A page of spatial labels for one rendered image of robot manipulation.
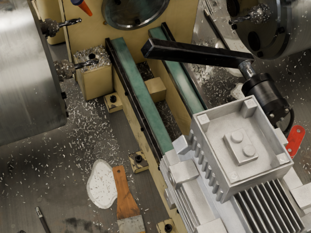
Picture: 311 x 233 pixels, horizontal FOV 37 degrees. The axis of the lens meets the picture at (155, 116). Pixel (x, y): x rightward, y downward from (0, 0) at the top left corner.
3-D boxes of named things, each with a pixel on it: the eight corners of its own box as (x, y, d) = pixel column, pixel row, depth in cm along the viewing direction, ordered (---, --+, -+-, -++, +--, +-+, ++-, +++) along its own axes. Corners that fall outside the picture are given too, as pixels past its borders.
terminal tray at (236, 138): (185, 138, 73) (190, 114, 67) (245, 118, 76) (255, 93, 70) (218, 206, 68) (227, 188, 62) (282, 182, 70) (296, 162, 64)
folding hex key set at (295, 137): (291, 162, 103) (294, 159, 101) (277, 156, 103) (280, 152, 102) (305, 132, 107) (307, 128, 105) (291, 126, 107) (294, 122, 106)
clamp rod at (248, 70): (237, 67, 90) (239, 60, 88) (246, 64, 90) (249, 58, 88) (257, 100, 86) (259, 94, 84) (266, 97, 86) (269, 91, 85)
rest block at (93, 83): (77, 81, 111) (72, 49, 100) (105, 73, 112) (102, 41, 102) (85, 101, 108) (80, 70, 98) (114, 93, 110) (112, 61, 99)
